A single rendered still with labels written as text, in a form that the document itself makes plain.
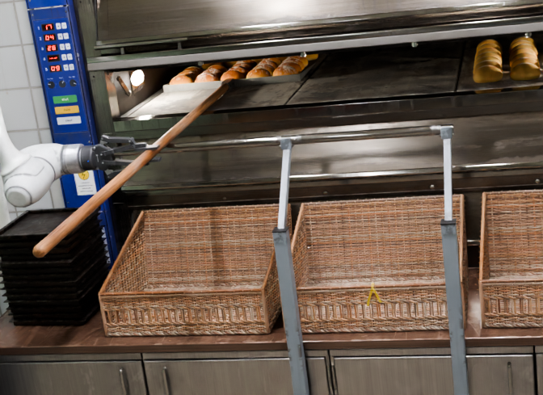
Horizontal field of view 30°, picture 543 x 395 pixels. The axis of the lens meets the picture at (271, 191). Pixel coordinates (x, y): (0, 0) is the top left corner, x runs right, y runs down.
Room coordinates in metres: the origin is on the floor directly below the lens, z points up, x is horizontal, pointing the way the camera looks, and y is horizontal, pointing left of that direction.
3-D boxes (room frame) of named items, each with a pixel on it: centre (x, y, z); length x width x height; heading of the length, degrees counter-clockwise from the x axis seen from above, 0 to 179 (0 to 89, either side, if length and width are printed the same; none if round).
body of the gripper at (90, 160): (2.95, 0.50, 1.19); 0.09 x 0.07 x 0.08; 76
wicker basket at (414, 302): (3.03, -0.31, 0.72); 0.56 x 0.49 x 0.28; 76
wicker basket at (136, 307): (3.18, 0.27, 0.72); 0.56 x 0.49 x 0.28; 75
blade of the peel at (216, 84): (4.06, 0.06, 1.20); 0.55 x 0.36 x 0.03; 76
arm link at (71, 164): (2.97, 0.57, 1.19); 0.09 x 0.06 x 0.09; 166
